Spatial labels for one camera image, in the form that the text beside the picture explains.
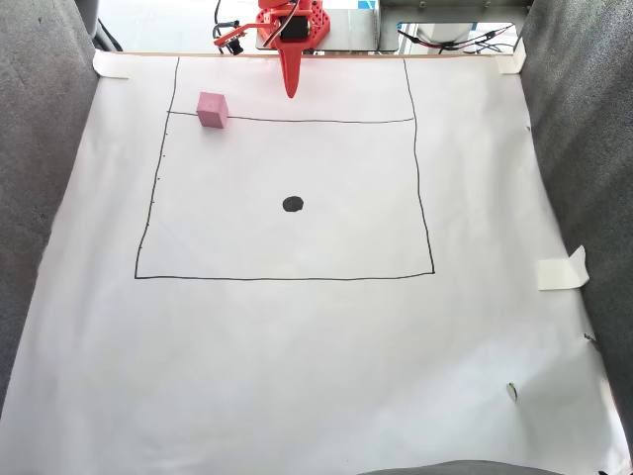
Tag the metal frame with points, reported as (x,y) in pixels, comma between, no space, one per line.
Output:
(445,10)

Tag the small white round sticker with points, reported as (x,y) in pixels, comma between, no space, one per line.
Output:
(512,392)

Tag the black dot mark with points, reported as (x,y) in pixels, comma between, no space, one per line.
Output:
(293,204)

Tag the white folded tape piece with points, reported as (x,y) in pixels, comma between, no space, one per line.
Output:
(559,274)

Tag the pink foam cube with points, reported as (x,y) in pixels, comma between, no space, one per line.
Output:
(212,110)

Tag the white paper sheet with lines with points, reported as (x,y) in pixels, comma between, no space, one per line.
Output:
(316,346)

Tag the black camera on orange bracket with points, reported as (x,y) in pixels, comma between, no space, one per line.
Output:
(232,38)

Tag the grey felt panel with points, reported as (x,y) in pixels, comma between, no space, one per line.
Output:
(39,173)
(583,148)

